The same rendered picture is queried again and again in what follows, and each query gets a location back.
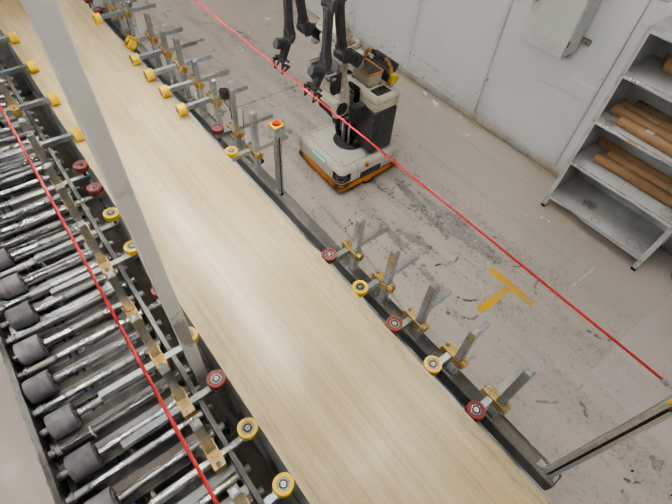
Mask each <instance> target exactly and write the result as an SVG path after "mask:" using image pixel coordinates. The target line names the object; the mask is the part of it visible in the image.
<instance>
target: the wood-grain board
mask: <svg viewBox="0 0 672 504"><path fill-rule="evenodd" d="M57 3H58V5H59V8H60V10H61V13H62V15H63V17H64V20H65V22H66V25H67V27H68V30H69V32H70V35H71V37H72V40H73V42H74V45H75V47H76V50H77V52H78V55H79V57H80V60H81V62H82V64H83V67H84V69H85V72H86V74H87V77H88V79H89V82H90V84H91V87H92V89H93V92H94V94H95V97H96V99H97V102H98V104H99V106H100V109H101V111H102V114H103V116H104V119H105V121H106V124H107V126H108V129H109V131H110V134H111V136H112V139H113V141H114V144H115V146H116V148H117V151H118V153H119V156H120V158H121V161H122V163H123V166H124V168H125V171H126V173H127V176H128V178H129V181H130V183H131V186H132V188H133V190H134V193H135V195H136V198H137V200H138V203H139V205H140V208H141V210H142V213H143V215H144V218H145V220H146V223H147V225H148V228H149V230H150V232H151V235H152V237H153V240H154V242H155V245H156V247H157V250H158V252H159V255H160V257H161V260H162V262H163V265H164V267H165V270H166V272H167V274H168V277H169V279H170V282H171V284H172V287H173V289H174V292H175V294H176V297H177V299H178V302H179V304H180V306H181V308H182V309H183V311H184V313H185V314H186V316H187V317H188V319H189V320H190V322H191V323H192V325H193V326H194V328H195V329H196V330H197V332H198V334H199V336H200V337H201V339H202V340H203V342H204V343H205V345H206V346H207V348H208V349H209V351H210V352H211V354H212V356H213V357H214V359H215V360H216V362H217V363H218V365H219V366H220V368H221V369H222V371H223V372H224V373H225V374H226V377H227V379H228V380H229V382H230V383H231V385H232V386H233V388H234V389H235V391H236V392H237V394H238V395H239V397H240V399H241V400H242V402H243V403H244V405H245V406H246V408H247V409H248V411H249V412H250V414H251V415H252V417H253V419H255V420H256V422H257V424H258V426H259V428H260V429H261V431H262V432H263V434H264V435H265V437H266V438H267V440H268V442H269V443H270V445H271V446H272V448H273V449H274V451H275V452H276V454H277V455H278V457H279V458H280V460H281V462H282V463H283V465H284V466H285V468H286V469H287V471H288V472H289V474H290V475H291V476H292V477H293V479H294V481H295V483H296V485H297V486H298V488H299V489H300V491H301V492H302V494H303V495H304V497H305V498H306V500H307V501H308V503H309V504H551V503H550V502H549V501H548V500H547V499H546V498H545V497H544V496H543V495H542V494H541V492H540V491H539V490H538V489H537V488H536V487H535V486H534V485H533V484H532V483H531V482H530V481H529V480H528V478H527V477H526V476H525V475H524V474H523V473H522V472H521V471H520V470H519V469H518V468H517V467H516V466H515V464H514V463H513V462H512V461H511V460H510V459H509V458H508V457H507V456H506V455H505V454H504V453H503V452H502V450H501V449H500V448H499V447H498V446H497V445H496V444H495V443H494V442H493V441H492V440H491V439H490V438H489V436H488V435H487V434H486V433H485V432H484V431H483V430H482V429H481V428H480V427H479V426H478V425H477V424H476V422H475V421H474V420H473V419H472V418H471V417H470V416H469V415H468V414H467V413H466V412H465V411H464V410H463V408H462V407H461V406H460V405H459V404H458V403H457V402H456V401H455V400H454V399H453V398H452V397H451V396H450V394H449V393H448V392H447V391H446V390H445V389H444V388H443V387H442V386H441V385H440V384H439V383H438V382H437V380H436V379H435V378H434V377H433V376H432V375H431V374H430V373H429V372H428V371H427V370H426V369H425V368H424V366H423V365H422V364H421V363H420V362H419V361H418V360H417V359H416V358H415V357H414V356H413V355H412V354H411V353H410V351H409V350H408V349H407V348H406V347H405V346H404V345H403V344H402V343H401V342H400V341H399V340H398V339H397V337H396V336H395V335H394V334H393V333H392V332H391V331H390V330H389V329H388V328H387V327H386V326H385V325H384V323H383V322H382V321H381V320H380V319H379V318H378V317H377V316H376V315H375V314H374V313H373V312H372V311H371V309H370V308H369V307H368V306H367V305H366V304H365V303H364V302H363V301H362V300H361V299H360V298H359V297H358V295H357V294H356V293H355V292H354V291H353V290H352V289H351V288H350V287H349V286H348V285H347V284H346V283H345V281H344V280H343V279H342V278H341V277H340V276H339V275H338V274H337V273H336V272H335V271H334V270H333V269H332V267H331V266H330V265H329V264H328V263H327V262H326V261H325V260H324V259H323V258H322V257H321V256H320V255H319V253H318V252H317V251H316V250H315V249H314V248H313V247H312V246H311V245H310V244H309V243H308V242H307V241H306V239H305V238H304V237H303V236H302V235H301V234H300V233H299V232H298V231H297V230H296V229H295V228H294V227H293V225H292V224H291V223H290V222H289V221H288V220H287V219H286V218H285V217H284V216H283V215H282V214H281V213H280V211H279V210H278V209H277V208H276V207H275V206H274V205H273V204H272V203H271V202H270V201H269V200H268V199H267V197H266V196H265V195H264V194H263V193H262V192H261V191H260V190H259V189H258V188H257V187H256V186H255V185H254V183H253V182H252V181H251V180H250V179H249V178H248V177H247V176H246V175H245V174H244V173H243V172H242V171H241V169H240V168H239V167H238V166H237V165H236V164H235V163H234V162H233V161H232V160H231V159H230V158H229V157H228V155H227V154H226V153H225V152H224V151H223V150H222V149H221V148H220V147H219V146H218V145H217V144H216V143H215V141H214V140H213V139H212V138H211V137H210V136H209V135H208V134H207V133H206V132H205V131H204V130H203V129H202V128H201V126H200V125H199V124H198V123H197V122H196V121H195V120H194V119H193V118H192V117H191V116H190V115H189V114H187V115H184V116H182V117H179V116H178V114H177V113H176V110H175V105H176V104H179V103H178V102H177V101H176V100H175V98H174V97H173V96H172V95H171V96H170V97H167V98H164V99H163V98H162V97H161V95H160V93H159V90H158V87H159V86H162V84H161V83H160V82H159V81H158V80H157V79H155V80H152V81H149V82H148V81H147V80H146V79H145V77H144V74H143V70H145V69H147V68H146V67H145V66H144V65H143V64H142V63H141V64H139V65H136V66H133V65H132V63H131V61H130V59H129V54H133V53H132V52H131V51H130V50H129V49H128V48H126V47H125V46H124V44H123V42H122V41H121V40H120V39H119V38H118V37H117V36H116V35H115V34H114V33H113V32H112V31H111V30H110V28H109V27H108V26H107V25H106V24H105V23H104V22H103V23H102V24H97V25H96V24H95V22H94V20H93V18H92V14H93V13H95V12H94V11H93V10H92V9H91V8H90V7H89V6H88V5H87V4H86V3H85V2H84V0H57ZM0 30H1V32H2V33H3V35H4V36H6V35H7V33H9V32H13V31H14V32H15V33H16V35H17V36H18V38H19V40H20V43H17V44H12V43H11V41H9V44H10V45H11V47H12V48H13V50H14V52H15V53H16V55H17V56H18V58H19V59H20V61H21V62H22V64H23V65H24V64H26V61H29V60H34V61H35V62H36V64H37V65H38V68H39V70H40V71H39V72H35V73H31V72H30V70H28V71H27V72H28V73H29V75H30V76H31V78H32V79H33V81H34V82H35V84H36V85H37V87H38V88H39V90H40V91H41V93H42V95H43V96H44V97H46V96H47V93H51V92H54V91H55V92H56V93H57V95H58V96H59V97H60V100H61V104H58V105H55V106H53V105H52V104H51V102H50V103H48V104H49V105H50V107H51V108H52V110H53V111H54V113H55V114H56V116H57V118H58V119H59V121H60V122H61V124H62V125H63V127H64V128H65V130H66V131H67V133H69V132H71V131H70V129H73V128H76V127H79V125H78V123H77V121H76V119H75V117H74V115H73V113H72V110H71V108H70V106H69V104H68V102H67V100H66V97H65V95H64V93H63V91H62V89H61V87H60V85H59V82H58V80H57V78H56V76H55V74H54V72H53V69H52V67H51V65H50V63H49V61H48V59H47V57H46V54H45V52H44V50H43V48H42V46H41V44H40V41H39V39H38V37H37V35H36V33H35V31H34V29H33V26H32V24H31V22H30V20H29V18H28V16H27V13H26V11H25V9H24V7H23V5H22V3H21V2H17V3H12V4H7V5H2V6H0ZM26 65H27V64H26ZM47 97H48V96H47Z"/></svg>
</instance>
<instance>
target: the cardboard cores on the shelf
mask: <svg viewBox="0 0 672 504"><path fill-rule="evenodd" d="M660 63H661V64H663V65H664V66H663V67H662V69H661V70H662V71H664V72H666V73H668V74H670V75H672V54H671V53H667V54H666V55H665V56H664V57H663V58H662V60H661V62H660ZM609 113H611V114H613V115H615V116H616V117H618V118H619V119H618V121H617V122H616V125H617V126H619V127H621V128H622V129H624V130H626V131H627V132H629V133H631V134H633V135H634V136H636V137H638V138H639V139H641V140H643V141H644V142H646V143H648V144H649V145H651V146H653V147H655V148H656V149H658V150H660V151H661V152H663V153H665V154H666V155H668V156H670V157H672V117H671V116H669V115H667V114H665V113H663V112H661V111H660V110H658V109H656V108H654V107H652V106H650V105H648V104H647V103H645V102H643V101H641V100H639V101H638V102H637V103H636V104H633V103H631V102H629V101H628V100H626V99H623V100H621V101H620V103H616V104H614V105H613V107H612V108H611V109H610V111H609ZM596 144H598V145H599V146H601V147H603V148H604V149H606V150H607V151H609V152H608V153H607V155H606V156H605V155H604V154H602V153H600V152H599V153H598V154H597V155H596V156H595V157H594V159H593V161H594V162H596V163H598V164H599V165H601V166H603V167H604V168H606V169H608V170H609V171H611V172H613V173H614V174H616V175H618V176H619V177H621V178H623V179H624V180H626V181H627V182H629V183H631V184H632V185H634V186H636V187H637V188H639V189H641V190H642V191H644V192H646V193H647V194H649V195H651V196H652V197H654V198H656V199H657V200H659V201H661V202H662V203H664V204H666V205H667V206H669V207H671V208H672V179H671V178H670V177H668V176H666V175H665V174H663V173H662V172H660V171H658V170H657V169H655V168H653V167H652V166H650V165H649V164H647V163H645V162H644V161H642V160H640V159H639V158H637V157H636V156H634V155H632V154H631V153H629V152H627V151H626V150H624V149H623V148H621V147H619V146H618V145H616V144H614V143H613V142H611V141H610V140H608V139H606V138H605V137H603V136H602V137H601V138H600V139H599V140H598V141H597V143H596Z"/></svg>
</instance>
